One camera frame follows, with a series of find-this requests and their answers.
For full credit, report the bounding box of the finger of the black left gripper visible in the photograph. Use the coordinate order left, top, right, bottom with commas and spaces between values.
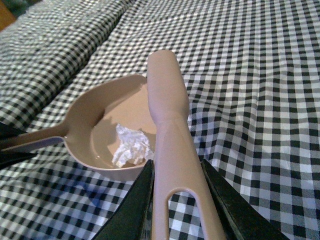
0, 151, 37, 169
0, 122, 19, 140

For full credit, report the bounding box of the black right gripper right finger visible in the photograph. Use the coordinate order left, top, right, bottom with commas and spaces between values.
201, 160, 288, 240

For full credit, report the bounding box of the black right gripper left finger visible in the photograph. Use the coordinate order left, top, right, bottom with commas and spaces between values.
93, 160, 155, 240

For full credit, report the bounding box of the white tissue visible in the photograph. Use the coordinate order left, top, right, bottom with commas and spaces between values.
112, 123, 155, 168

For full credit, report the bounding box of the beige plastic dustpan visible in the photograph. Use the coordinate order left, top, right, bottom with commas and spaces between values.
0, 75, 156, 182

